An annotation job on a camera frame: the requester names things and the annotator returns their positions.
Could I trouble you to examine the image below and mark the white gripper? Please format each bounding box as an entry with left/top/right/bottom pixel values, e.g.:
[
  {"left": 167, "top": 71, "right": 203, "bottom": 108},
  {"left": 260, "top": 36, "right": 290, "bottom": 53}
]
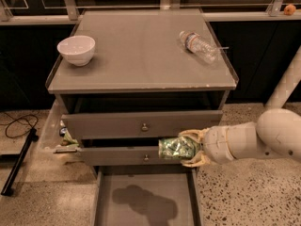
[{"left": 179, "top": 126, "right": 234, "bottom": 168}]

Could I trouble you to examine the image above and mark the green soda can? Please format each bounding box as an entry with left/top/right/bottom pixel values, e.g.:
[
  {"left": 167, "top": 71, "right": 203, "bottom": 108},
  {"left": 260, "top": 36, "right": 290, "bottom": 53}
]
[{"left": 158, "top": 137, "right": 200, "bottom": 159}]

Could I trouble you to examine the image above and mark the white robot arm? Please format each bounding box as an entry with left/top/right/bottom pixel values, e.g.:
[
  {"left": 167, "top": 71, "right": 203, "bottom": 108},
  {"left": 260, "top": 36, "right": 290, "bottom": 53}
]
[{"left": 181, "top": 48, "right": 301, "bottom": 168}]

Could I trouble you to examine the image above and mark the grey middle drawer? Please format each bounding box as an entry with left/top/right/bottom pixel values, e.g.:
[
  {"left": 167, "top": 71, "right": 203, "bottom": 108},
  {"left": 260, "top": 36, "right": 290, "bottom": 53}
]
[{"left": 79, "top": 146, "right": 181, "bottom": 166}]

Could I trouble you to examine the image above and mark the grey drawer cabinet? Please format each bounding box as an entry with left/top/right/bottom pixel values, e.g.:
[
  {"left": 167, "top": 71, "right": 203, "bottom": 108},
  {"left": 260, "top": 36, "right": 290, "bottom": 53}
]
[{"left": 45, "top": 8, "right": 240, "bottom": 176}]

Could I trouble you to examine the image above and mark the grey top drawer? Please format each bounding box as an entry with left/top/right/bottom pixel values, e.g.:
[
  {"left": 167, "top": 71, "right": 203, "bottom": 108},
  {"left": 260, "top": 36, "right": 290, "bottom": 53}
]
[{"left": 62, "top": 110, "right": 223, "bottom": 139}]

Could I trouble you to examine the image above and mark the clear plastic water bottle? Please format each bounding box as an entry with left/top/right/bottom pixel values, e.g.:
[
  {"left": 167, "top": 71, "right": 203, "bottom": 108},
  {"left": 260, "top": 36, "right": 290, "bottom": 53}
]
[{"left": 179, "top": 31, "right": 219, "bottom": 64}]

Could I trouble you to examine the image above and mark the clear plastic storage bin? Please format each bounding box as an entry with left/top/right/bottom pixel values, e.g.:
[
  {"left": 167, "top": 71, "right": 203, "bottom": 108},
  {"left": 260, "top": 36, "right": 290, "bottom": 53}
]
[{"left": 37, "top": 101, "right": 81, "bottom": 164}]

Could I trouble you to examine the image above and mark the white ceramic bowl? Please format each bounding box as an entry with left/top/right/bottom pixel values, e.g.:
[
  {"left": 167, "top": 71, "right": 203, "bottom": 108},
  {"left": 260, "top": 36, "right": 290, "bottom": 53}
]
[{"left": 56, "top": 35, "right": 96, "bottom": 66}]

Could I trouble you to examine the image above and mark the orange round object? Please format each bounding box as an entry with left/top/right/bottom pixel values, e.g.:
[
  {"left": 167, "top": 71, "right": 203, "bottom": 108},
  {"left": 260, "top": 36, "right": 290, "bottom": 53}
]
[{"left": 284, "top": 4, "right": 296, "bottom": 15}]

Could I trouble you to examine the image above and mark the black floor stand bar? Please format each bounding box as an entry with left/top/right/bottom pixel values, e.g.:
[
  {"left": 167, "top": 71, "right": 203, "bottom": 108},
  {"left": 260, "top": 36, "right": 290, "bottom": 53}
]
[{"left": 1, "top": 128, "right": 39, "bottom": 196}]

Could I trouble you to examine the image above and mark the metal railing frame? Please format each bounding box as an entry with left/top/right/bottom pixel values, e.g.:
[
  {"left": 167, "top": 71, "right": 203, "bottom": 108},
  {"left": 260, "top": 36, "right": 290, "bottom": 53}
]
[{"left": 0, "top": 0, "right": 298, "bottom": 24}]

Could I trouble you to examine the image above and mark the black cable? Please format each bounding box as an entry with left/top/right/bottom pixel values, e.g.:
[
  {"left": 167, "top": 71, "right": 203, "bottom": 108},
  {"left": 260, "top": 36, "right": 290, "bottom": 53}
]
[{"left": 0, "top": 110, "right": 40, "bottom": 139}]

